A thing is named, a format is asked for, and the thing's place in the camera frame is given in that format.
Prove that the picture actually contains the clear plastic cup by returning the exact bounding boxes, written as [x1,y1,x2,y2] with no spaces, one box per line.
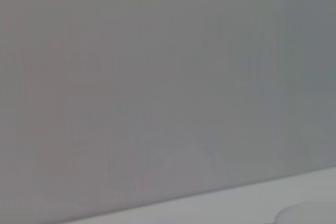
[274,202,336,224]

